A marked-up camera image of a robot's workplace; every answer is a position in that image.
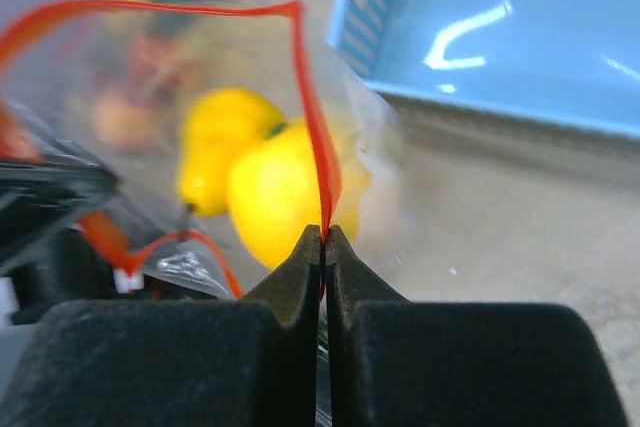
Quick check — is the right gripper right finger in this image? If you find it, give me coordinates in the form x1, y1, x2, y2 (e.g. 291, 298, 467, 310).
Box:
325, 227, 628, 426

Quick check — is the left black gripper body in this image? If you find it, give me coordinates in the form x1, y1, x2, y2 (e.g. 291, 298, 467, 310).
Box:
0, 96, 241, 328

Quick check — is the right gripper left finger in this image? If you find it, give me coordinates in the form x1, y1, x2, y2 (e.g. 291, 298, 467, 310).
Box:
1, 226, 321, 426

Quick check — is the red yellow peach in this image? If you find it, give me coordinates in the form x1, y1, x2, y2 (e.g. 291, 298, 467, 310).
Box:
94, 96, 155, 152

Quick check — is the clear zip bag orange zipper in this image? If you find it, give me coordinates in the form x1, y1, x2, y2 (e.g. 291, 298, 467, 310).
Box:
68, 11, 208, 153

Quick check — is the blue plastic basket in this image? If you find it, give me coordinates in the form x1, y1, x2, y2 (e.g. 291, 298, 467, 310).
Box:
327, 0, 639, 138

